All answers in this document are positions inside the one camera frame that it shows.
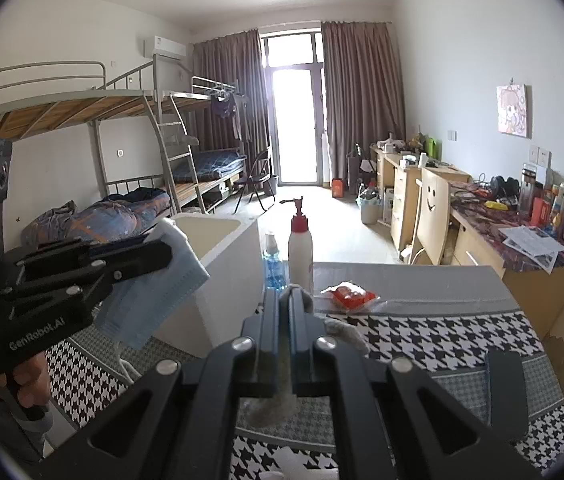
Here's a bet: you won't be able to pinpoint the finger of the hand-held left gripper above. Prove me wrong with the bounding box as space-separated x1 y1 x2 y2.
2 269 131 320
14 239 173 282

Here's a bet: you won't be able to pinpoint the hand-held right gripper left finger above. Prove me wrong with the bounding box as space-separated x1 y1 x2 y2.
32 287 287 480

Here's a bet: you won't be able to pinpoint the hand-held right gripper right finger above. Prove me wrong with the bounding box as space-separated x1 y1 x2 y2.
287 285 548 480

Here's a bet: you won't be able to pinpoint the blue face mask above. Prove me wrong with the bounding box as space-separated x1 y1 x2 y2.
94 245 211 386

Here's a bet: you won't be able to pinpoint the white foam box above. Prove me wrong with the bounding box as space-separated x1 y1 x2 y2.
154 213 265 358

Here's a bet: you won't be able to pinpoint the person's left hand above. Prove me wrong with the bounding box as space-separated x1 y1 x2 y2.
9 345 52 411

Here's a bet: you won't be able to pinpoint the blue orange quilt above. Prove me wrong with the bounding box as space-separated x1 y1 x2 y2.
22 187 171 251

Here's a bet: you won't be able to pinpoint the red snack packet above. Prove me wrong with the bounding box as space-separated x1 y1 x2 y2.
323 281 377 311

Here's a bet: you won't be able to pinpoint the blue mouthwash bottle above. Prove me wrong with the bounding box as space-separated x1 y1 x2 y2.
261 232 287 291

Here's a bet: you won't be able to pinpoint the white pump bottle red top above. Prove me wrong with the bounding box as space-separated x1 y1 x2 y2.
280 196 314 293

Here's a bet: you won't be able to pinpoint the metal bunk ladder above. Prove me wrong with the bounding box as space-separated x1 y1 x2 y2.
144 94 207 213

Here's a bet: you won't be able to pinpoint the blue plaid bedding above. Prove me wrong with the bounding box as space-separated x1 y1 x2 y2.
172 149 247 183

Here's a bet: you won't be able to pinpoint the metal bunk bed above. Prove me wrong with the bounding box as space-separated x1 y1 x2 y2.
0 61 203 261
159 76 273 213

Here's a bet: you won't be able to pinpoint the houndstooth tablecloth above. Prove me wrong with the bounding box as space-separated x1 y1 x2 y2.
44 262 564 480

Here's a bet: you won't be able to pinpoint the white bucket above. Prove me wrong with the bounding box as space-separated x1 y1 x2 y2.
359 195 383 225

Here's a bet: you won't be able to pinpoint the black folding chair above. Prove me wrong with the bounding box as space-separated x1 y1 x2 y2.
234 149 279 212

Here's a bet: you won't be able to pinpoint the dark hanging clothes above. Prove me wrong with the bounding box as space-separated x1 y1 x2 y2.
210 91 247 138

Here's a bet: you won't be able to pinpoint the light wooden desk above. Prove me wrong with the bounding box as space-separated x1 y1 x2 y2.
369 144 473 256

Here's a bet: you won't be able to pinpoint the wooden chair with smiley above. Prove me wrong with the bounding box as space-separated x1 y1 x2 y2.
409 166 452 266

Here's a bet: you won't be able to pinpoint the dark grey case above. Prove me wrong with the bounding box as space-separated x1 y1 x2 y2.
487 350 530 441

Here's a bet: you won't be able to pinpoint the glass balcony door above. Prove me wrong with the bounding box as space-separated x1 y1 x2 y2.
260 31 330 186

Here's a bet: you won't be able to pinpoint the brown curtain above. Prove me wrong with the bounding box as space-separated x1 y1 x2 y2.
193 29 270 181
322 21 407 183

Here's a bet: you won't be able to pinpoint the white air conditioner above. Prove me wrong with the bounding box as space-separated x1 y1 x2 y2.
143 36 187 62

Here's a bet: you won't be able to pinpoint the desk with dark patterned top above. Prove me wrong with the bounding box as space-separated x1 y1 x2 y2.
442 180 564 341

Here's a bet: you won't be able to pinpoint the printed papers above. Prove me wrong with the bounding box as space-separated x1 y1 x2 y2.
499 225 564 273

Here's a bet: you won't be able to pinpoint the black headphones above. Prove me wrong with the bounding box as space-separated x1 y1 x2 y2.
489 175 520 201

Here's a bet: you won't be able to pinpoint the wall socket pair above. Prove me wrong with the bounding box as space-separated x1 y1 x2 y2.
528 145 553 167

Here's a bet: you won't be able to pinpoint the pink wall poster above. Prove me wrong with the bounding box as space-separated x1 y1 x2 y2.
496 82 533 139

